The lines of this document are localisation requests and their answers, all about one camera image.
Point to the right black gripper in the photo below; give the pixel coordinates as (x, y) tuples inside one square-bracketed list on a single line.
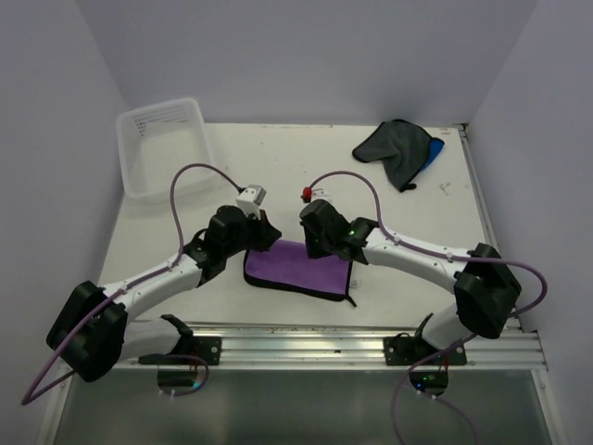
[(312, 251)]

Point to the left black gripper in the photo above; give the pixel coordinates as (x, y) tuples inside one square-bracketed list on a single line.
[(267, 233)]

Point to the purple towel black trim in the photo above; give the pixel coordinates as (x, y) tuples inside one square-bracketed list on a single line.
[(287, 267)]

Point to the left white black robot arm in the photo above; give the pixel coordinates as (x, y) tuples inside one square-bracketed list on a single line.
[(96, 327)]

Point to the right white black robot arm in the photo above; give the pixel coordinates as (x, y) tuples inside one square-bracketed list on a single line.
[(485, 290)]

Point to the grey towel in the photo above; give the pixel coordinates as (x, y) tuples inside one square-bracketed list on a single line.
[(401, 146)]

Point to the white plastic basket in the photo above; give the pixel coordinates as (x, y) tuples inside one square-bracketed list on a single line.
[(155, 142)]

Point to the blue towel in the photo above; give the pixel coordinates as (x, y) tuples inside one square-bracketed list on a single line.
[(436, 146)]

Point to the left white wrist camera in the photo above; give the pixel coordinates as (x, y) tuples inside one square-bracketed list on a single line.
[(250, 199)]

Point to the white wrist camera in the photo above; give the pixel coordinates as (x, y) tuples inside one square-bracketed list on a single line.
[(250, 199), (310, 194)]

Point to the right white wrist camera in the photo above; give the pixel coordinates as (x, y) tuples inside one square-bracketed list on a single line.
[(310, 194)]

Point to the aluminium mounting rail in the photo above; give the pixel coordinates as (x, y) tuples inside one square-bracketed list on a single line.
[(268, 347)]

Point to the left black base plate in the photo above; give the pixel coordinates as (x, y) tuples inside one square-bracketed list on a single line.
[(208, 349)]

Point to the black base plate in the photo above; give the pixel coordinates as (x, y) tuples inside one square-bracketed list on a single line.
[(208, 349), (405, 350)]

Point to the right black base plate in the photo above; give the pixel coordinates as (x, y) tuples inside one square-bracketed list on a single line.
[(405, 350)]

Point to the aluminium table edge rail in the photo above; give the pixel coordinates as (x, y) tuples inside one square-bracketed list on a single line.
[(489, 245)]

